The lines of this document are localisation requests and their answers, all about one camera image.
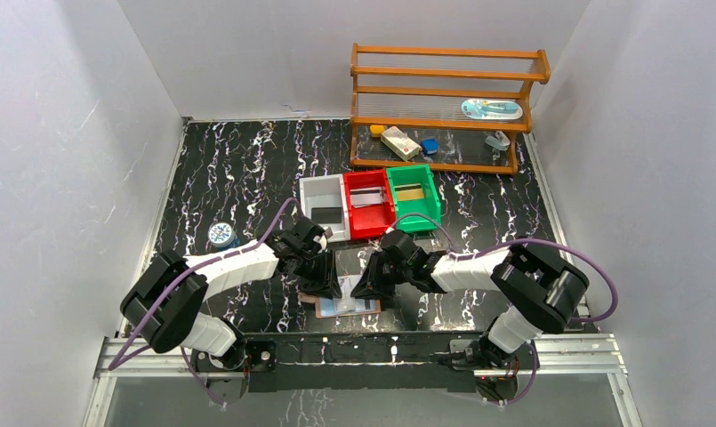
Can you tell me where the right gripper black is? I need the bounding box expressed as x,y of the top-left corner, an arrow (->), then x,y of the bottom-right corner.
350,249 -> 412,299

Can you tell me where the brown leather card holder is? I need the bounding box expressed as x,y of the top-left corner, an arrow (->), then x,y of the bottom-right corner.
298,275 -> 382,318

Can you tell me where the grey numbered credit card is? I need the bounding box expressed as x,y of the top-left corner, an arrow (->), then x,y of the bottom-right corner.
350,187 -> 386,208

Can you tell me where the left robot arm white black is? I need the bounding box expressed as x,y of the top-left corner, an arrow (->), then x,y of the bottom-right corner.
120,217 -> 342,370

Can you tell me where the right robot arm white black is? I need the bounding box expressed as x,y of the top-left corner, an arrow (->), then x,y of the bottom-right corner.
351,230 -> 590,368

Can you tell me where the black card in white bin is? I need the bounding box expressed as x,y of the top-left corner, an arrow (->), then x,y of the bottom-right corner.
310,206 -> 343,224

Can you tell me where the gold card in green bin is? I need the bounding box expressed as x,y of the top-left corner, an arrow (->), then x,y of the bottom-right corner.
394,183 -> 425,202

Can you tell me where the red plastic bin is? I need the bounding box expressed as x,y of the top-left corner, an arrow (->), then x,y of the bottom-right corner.
342,169 -> 396,240

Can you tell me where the white plastic bin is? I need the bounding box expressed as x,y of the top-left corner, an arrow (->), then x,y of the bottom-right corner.
299,174 -> 351,242

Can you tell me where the green plastic bin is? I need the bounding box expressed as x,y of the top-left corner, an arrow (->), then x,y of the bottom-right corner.
386,165 -> 441,232

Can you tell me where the blue patterned can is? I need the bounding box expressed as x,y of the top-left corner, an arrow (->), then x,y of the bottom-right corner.
207,222 -> 240,252

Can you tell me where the white cardboard box on shelf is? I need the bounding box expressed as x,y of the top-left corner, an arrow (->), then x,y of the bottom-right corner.
380,126 -> 422,162

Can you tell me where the small blue block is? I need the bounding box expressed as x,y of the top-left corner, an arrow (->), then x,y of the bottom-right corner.
421,138 -> 438,156

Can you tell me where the small yellow block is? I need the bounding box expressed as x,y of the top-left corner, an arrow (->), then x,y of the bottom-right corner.
369,125 -> 386,138

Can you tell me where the wooden orange shelf rack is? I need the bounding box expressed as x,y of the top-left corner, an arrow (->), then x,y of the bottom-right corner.
350,44 -> 551,175

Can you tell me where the light blue tape dispenser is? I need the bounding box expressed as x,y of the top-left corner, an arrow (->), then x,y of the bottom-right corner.
485,131 -> 511,151

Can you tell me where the teal packaged tool on shelf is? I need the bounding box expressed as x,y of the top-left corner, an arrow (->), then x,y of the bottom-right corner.
461,99 -> 523,121

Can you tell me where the black metal base frame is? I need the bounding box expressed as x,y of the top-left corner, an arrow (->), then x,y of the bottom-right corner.
190,331 -> 541,405

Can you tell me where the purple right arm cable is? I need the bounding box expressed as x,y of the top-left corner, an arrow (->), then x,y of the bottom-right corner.
390,212 -> 619,407

